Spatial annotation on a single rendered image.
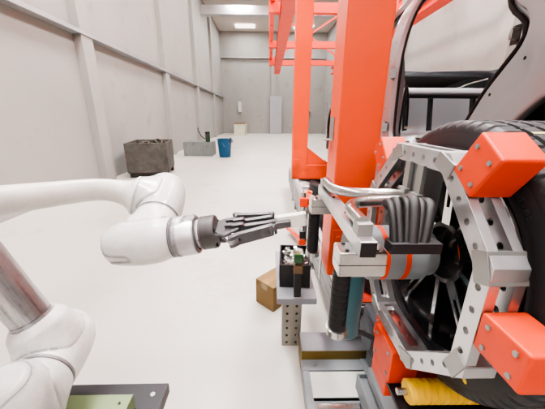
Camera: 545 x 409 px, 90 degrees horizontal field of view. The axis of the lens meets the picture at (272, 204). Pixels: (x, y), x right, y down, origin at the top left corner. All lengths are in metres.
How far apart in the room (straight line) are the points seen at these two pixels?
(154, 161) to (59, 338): 5.05
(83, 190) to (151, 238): 0.22
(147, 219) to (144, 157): 5.28
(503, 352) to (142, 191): 0.75
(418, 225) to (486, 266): 0.11
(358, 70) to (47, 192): 0.96
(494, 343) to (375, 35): 0.92
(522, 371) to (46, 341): 1.03
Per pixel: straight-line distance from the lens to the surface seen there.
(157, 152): 5.84
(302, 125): 2.99
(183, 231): 0.59
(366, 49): 1.11
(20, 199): 0.75
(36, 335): 1.02
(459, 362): 0.66
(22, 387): 0.91
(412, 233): 0.53
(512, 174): 0.57
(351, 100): 1.08
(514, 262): 0.58
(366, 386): 1.38
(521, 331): 0.58
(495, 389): 0.76
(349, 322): 0.99
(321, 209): 0.84
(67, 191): 0.76
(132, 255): 0.64
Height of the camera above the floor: 1.19
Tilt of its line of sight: 18 degrees down
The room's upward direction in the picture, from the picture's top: straight up
